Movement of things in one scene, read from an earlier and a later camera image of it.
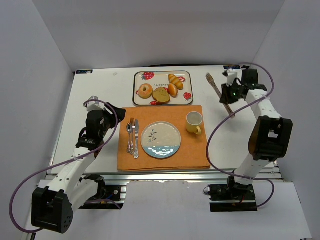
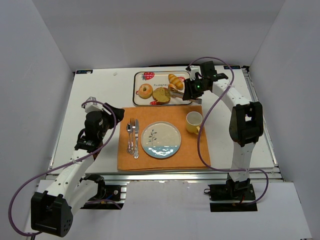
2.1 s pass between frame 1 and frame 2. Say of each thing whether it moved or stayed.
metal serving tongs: moved
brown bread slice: stayed
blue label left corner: stayed
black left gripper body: stayed
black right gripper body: moved
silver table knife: stayed
